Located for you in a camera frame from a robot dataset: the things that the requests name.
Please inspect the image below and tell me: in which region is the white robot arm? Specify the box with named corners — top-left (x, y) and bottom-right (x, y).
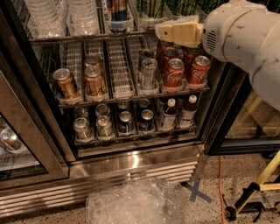
top-left (155, 0), bottom-right (280, 111)

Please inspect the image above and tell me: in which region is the red coke can middle right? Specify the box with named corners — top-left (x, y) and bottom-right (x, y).
top-left (183, 47), bottom-right (201, 67)

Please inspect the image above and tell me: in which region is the red coke can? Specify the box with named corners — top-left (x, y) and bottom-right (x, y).
top-left (186, 55), bottom-right (211, 85)
top-left (157, 40), bottom-right (173, 52)
top-left (164, 58), bottom-right (185, 88)
top-left (159, 47), bottom-right (179, 70)
top-left (183, 47), bottom-right (201, 67)

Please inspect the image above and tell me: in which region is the red coke can rear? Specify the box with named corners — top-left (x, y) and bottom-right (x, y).
top-left (157, 40), bottom-right (173, 52)

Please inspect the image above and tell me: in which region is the red coke can middle left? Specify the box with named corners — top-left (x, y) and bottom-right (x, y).
top-left (159, 47), bottom-right (179, 70)

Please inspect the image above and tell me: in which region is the red coke can front right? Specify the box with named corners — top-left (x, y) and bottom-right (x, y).
top-left (186, 55), bottom-right (211, 85)

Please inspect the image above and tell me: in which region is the red coke can front left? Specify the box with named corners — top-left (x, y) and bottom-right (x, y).
top-left (164, 58), bottom-right (185, 88)

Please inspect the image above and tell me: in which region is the silver diet coke can rear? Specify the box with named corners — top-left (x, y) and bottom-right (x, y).
top-left (138, 48), bottom-right (154, 70)

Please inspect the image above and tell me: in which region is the silver diet coke can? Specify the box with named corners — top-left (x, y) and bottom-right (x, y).
top-left (141, 58), bottom-right (158, 90)
top-left (138, 48), bottom-right (154, 70)

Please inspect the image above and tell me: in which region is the silver diet coke can front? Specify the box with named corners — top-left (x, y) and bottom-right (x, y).
top-left (141, 58), bottom-right (158, 90)

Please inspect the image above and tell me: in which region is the red bull can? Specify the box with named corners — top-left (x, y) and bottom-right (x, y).
top-left (107, 0), bottom-right (128, 21)

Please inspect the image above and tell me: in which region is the blue pepsi can rear right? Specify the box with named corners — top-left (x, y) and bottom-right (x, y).
top-left (137, 99), bottom-right (151, 110)

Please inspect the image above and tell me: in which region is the blue pepsi can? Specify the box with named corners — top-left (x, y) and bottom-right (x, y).
top-left (137, 99), bottom-right (151, 110)
top-left (117, 101), bottom-right (130, 113)
top-left (118, 111), bottom-right (134, 133)
top-left (138, 109), bottom-right (154, 131)

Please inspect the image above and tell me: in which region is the brown root beer can rear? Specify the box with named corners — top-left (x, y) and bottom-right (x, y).
top-left (85, 55), bottom-right (103, 68)

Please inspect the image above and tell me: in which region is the brown root beer can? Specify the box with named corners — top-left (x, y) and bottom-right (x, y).
top-left (84, 66), bottom-right (107, 96)
top-left (85, 55), bottom-right (103, 68)
top-left (52, 68), bottom-right (80, 100)

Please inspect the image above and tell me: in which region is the blue pepsi can rear left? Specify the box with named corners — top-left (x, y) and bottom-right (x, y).
top-left (117, 101), bottom-right (130, 113)

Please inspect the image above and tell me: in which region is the blue pepsi can front right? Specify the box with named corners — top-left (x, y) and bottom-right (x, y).
top-left (138, 109), bottom-right (154, 131)

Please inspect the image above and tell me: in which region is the brown root beer can front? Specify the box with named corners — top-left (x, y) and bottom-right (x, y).
top-left (84, 66), bottom-right (107, 96)

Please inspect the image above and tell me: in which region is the fridge glass door right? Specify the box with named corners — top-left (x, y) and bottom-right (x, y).
top-left (205, 63), bottom-right (280, 156)

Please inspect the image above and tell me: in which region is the fridge glass door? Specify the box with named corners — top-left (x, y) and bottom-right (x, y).
top-left (0, 57), bottom-right (68, 189)
top-left (205, 63), bottom-right (280, 156)

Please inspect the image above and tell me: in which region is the blue pepsi can front left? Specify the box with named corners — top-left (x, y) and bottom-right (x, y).
top-left (118, 111), bottom-right (134, 133)

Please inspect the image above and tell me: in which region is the silver green can rear right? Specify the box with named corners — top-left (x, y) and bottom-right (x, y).
top-left (95, 103), bottom-right (110, 117)

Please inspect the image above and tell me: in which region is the silver green can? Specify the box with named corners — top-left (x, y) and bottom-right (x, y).
top-left (73, 117), bottom-right (92, 140)
top-left (95, 103), bottom-right (110, 117)
top-left (74, 106), bottom-right (89, 120)
top-left (97, 115), bottom-right (113, 137)

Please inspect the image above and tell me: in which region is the stainless steel fridge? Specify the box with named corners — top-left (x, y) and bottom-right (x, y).
top-left (0, 0), bottom-right (270, 219)

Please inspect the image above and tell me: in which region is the silver green can front right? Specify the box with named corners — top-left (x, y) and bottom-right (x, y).
top-left (97, 115), bottom-right (113, 137)

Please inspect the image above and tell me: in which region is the brown root beer can left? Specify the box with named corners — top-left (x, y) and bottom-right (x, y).
top-left (52, 68), bottom-right (80, 100)

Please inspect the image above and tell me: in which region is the silver green can rear left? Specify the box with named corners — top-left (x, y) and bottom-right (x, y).
top-left (74, 106), bottom-right (89, 120)

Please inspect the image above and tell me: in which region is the silver green can front left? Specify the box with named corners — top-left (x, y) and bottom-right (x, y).
top-left (73, 117), bottom-right (92, 140)

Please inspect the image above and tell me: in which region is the fridge glass door left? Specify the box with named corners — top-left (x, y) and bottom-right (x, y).
top-left (0, 57), bottom-right (68, 189)

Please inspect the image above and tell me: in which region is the can behind left door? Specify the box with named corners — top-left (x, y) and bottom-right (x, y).
top-left (0, 128), bottom-right (27, 154)

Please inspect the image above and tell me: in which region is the iced tea bottle right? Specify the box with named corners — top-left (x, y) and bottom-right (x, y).
top-left (178, 94), bottom-right (197, 128)

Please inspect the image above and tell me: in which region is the iced tea bottle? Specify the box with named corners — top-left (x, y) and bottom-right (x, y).
top-left (159, 98), bottom-right (177, 131)
top-left (178, 94), bottom-right (197, 128)

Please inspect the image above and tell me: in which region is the iced tea bottle left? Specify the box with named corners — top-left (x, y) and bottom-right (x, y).
top-left (159, 98), bottom-right (177, 131)

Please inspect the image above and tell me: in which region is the clear water bottle right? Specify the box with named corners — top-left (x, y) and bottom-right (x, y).
top-left (67, 0), bottom-right (100, 36)

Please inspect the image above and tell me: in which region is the clear water bottle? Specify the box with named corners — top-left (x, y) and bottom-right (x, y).
top-left (67, 0), bottom-right (100, 36)
top-left (24, 0), bottom-right (67, 39)

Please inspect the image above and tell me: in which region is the clear water bottle left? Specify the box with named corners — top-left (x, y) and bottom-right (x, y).
top-left (24, 0), bottom-right (67, 39)

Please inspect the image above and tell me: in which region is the blue tape cross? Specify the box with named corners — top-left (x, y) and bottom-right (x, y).
top-left (182, 179), bottom-right (212, 203)

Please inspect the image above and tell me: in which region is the clear plastic bin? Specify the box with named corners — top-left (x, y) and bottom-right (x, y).
top-left (86, 178), bottom-right (186, 224)

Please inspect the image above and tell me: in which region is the yellow black wheeled stand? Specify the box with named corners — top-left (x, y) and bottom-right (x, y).
top-left (225, 151), bottom-right (280, 223)

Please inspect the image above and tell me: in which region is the orange power cable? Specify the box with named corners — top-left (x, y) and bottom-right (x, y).
top-left (217, 155), bottom-right (226, 224)

